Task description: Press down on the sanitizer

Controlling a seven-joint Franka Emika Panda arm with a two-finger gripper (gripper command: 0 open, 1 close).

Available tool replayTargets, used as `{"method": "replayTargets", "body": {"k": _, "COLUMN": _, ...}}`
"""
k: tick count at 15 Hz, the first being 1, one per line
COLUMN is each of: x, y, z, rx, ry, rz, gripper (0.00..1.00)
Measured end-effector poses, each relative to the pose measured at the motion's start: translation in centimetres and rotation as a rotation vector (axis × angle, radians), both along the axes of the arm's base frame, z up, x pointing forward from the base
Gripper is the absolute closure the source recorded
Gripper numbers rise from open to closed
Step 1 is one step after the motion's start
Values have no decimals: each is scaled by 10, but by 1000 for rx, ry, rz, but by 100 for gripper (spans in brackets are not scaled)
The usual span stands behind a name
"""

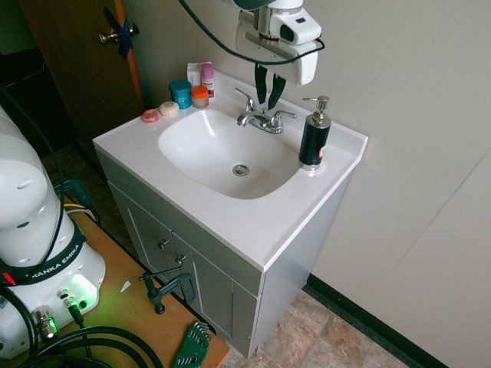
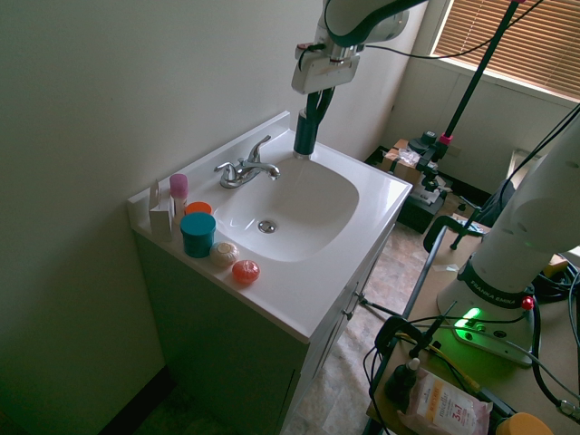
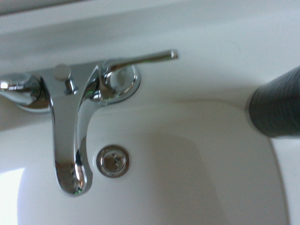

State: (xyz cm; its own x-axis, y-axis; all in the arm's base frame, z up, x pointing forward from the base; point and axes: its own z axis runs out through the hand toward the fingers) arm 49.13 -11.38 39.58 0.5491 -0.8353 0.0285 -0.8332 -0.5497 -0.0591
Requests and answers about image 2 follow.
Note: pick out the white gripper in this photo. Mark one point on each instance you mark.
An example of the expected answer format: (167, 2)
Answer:
(321, 74)

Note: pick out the black chrome sanitizer pump bottle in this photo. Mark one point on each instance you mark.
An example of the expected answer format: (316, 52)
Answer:
(304, 138)

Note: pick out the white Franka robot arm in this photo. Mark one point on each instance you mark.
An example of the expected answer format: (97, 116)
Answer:
(512, 235)

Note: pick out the brown cardboard box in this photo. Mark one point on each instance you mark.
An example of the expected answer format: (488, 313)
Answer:
(405, 172)

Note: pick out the chrome sink drain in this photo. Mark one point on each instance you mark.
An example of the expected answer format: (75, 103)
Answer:
(267, 226)

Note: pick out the black equipment case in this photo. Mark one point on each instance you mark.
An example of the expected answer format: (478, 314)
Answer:
(421, 208)

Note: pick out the orange lid jar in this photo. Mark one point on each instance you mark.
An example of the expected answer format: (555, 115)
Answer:
(198, 208)

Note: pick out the pink cap bottle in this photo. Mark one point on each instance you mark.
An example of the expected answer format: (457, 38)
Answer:
(178, 186)

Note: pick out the black metal C-clamp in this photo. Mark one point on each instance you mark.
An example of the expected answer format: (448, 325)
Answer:
(437, 224)
(389, 328)

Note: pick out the cream round soap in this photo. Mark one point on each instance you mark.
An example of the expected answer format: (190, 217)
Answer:
(224, 254)

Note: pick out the teal round jar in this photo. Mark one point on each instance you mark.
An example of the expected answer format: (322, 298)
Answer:
(198, 235)

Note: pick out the pink round soap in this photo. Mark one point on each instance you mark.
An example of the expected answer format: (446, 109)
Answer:
(246, 272)

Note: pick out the white vanity sink top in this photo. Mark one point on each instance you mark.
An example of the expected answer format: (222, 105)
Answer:
(317, 290)

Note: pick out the metal cabinet door knob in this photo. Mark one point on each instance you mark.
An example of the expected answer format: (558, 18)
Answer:
(349, 312)
(360, 297)

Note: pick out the white cardboard box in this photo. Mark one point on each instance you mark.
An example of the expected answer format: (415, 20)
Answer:
(161, 222)

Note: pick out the brown window blinds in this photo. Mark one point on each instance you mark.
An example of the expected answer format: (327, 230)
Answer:
(521, 45)

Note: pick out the black tripod leg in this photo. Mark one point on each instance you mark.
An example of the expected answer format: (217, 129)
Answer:
(385, 309)

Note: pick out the gray vanity cabinet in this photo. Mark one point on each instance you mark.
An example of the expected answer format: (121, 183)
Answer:
(217, 340)

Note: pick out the red round button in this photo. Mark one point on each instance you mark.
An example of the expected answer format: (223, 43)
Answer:
(527, 303)

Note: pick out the dark dropper bottle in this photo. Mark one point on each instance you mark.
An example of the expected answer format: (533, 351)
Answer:
(401, 380)

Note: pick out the pink wipes package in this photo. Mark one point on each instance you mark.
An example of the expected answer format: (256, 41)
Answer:
(444, 403)

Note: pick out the black baseboard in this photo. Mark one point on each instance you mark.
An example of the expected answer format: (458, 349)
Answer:
(131, 403)

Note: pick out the orange round object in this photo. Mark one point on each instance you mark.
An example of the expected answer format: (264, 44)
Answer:
(528, 423)

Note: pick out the black camera stand pole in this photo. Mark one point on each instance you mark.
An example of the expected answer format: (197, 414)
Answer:
(480, 72)

